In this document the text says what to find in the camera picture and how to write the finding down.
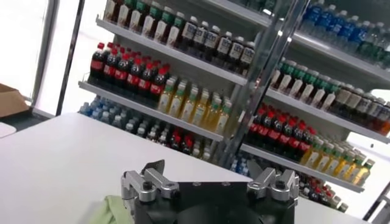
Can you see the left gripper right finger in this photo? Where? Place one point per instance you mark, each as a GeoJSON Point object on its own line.
{"type": "Point", "coordinates": [274, 185]}

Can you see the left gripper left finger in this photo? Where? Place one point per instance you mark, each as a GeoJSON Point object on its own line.
{"type": "Point", "coordinates": [152, 182]}

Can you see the green polo shirt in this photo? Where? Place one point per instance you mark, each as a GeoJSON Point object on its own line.
{"type": "Point", "coordinates": [111, 211]}

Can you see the metal drinks shelf rack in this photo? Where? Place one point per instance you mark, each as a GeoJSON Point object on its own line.
{"type": "Point", "coordinates": [274, 159]}
{"type": "Point", "coordinates": [170, 52]}

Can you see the red-cap cola bottle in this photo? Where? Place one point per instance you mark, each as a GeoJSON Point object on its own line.
{"type": "Point", "coordinates": [304, 147]}
{"type": "Point", "coordinates": [273, 134]}
{"type": "Point", "coordinates": [121, 74]}
{"type": "Point", "coordinates": [294, 143]}
{"type": "Point", "coordinates": [109, 70]}
{"type": "Point", "coordinates": [97, 64]}
{"type": "Point", "coordinates": [254, 127]}
{"type": "Point", "coordinates": [263, 131]}
{"type": "Point", "coordinates": [144, 84]}
{"type": "Point", "coordinates": [133, 79]}
{"type": "Point", "coordinates": [157, 89]}
{"type": "Point", "coordinates": [284, 139]}

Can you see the yellow tea bottle green label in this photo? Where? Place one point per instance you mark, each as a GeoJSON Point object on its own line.
{"type": "Point", "coordinates": [166, 100]}
{"type": "Point", "coordinates": [188, 109]}
{"type": "Point", "coordinates": [176, 105]}
{"type": "Point", "coordinates": [311, 156]}
{"type": "Point", "coordinates": [352, 172]}
{"type": "Point", "coordinates": [322, 161]}
{"type": "Point", "coordinates": [362, 175]}
{"type": "Point", "coordinates": [211, 118]}
{"type": "Point", "coordinates": [332, 165]}
{"type": "Point", "coordinates": [222, 123]}
{"type": "Point", "coordinates": [342, 169]}
{"type": "Point", "coordinates": [199, 114]}

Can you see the green-cap dark drink bottle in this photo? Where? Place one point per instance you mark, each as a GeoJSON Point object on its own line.
{"type": "Point", "coordinates": [328, 102]}
{"type": "Point", "coordinates": [160, 30]}
{"type": "Point", "coordinates": [296, 87]}
{"type": "Point", "coordinates": [317, 96]}
{"type": "Point", "coordinates": [172, 36]}
{"type": "Point", "coordinates": [122, 14]}
{"type": "Point", "coordinates": [135, 19]}
{"type": "Point", "coordinates": [275, 77]}
{"type": "Point", "coordinates": [148, 25]}
{"type": "Point", "coordinates": [285, 82]}
{"type": "Point", "coordinates": [306, 92]}
{"type": "Point", "coordinates": [109, 9]}

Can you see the black slanted pole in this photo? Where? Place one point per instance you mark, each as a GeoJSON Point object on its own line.
{"type": "Point", "coordinates": [377, 202]}
{"type": "Point", "coordinates": [70, 58]}

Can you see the dark bottle beige label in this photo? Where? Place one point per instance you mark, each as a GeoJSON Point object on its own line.
{"type": "Point", "coordinates": [353, 102]}
{"type": "Point", "coordinates": [342, 96]}

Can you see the dark bottle blue-white label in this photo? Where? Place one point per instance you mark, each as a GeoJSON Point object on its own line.
{"type": "Point", "coordinates": [200, 35]}
{"type": "Point", "coordinates": [224, 45]}
{"type": "Point", "coordinates": [189, 30]}
{"type": "Point", "coordinates": [364, 106]}
{"type": "Point", "coordinates": [236, 50]}
{"type": "Point", "coordinates": [384, 115]}
{"type": "Point", "coordinates": [247, 55]}
{"type": "Point", "coordinates": [211, 39]}
{"type": "Point", "coordinates": [374, 110]}

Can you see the brown cardboard box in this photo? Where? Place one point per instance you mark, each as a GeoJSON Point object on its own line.
{"type": "Point", "coordinates": [12, 102]}

